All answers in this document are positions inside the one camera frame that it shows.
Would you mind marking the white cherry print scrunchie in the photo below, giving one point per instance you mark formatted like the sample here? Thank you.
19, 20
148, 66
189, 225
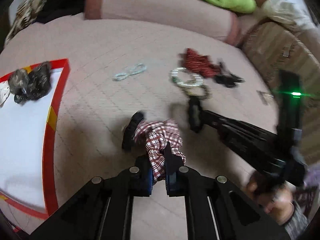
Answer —
4, 92

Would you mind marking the pink bolster pillow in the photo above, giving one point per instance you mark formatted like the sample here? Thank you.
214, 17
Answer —
193, 15

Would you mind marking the red white tray box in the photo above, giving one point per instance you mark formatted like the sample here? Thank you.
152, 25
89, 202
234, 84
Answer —
27, 148

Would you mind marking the white plastic bag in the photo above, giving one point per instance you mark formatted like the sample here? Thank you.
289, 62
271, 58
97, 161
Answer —
288, 14

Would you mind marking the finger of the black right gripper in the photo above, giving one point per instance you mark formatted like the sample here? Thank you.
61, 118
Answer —
195, 112
178, 112

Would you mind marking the right hand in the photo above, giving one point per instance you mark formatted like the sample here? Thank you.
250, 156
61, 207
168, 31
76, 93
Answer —
278, 204

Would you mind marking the red patterned scrunchie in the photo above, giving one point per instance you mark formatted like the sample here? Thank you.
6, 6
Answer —
199, 64

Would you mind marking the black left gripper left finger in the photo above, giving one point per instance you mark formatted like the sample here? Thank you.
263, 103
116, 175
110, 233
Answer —
145, 176

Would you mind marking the black cloth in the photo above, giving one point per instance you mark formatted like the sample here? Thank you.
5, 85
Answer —
54, 9

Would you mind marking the pink plaid scrunchie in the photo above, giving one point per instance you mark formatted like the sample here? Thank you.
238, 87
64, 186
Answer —
155, 135

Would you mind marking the beige striped pillow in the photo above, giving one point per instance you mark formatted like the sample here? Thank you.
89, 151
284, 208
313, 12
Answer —
270, 47

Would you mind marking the dark grey sheer scrunchie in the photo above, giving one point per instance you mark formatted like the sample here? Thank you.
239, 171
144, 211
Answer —
31, 86

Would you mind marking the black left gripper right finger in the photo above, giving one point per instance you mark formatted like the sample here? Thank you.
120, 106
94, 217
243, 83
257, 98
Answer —
174, 179

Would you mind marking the black hair claw clip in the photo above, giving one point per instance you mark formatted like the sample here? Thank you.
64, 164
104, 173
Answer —
226, 78

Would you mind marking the leopard print cloth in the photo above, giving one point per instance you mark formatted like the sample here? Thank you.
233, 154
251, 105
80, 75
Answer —
26, 14

